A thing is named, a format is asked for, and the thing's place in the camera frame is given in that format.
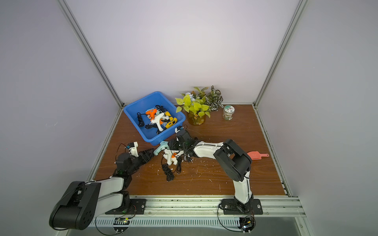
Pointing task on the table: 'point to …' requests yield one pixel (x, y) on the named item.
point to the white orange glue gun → (171, 156)
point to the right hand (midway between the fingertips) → (169, 141)
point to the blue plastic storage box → (155, 117)
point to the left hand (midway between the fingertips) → (153, 150)
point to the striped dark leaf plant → (214, 99)
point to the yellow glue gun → (173, 120)
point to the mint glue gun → (162, 144)
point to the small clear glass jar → (228, 111)
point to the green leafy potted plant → (197, 110)
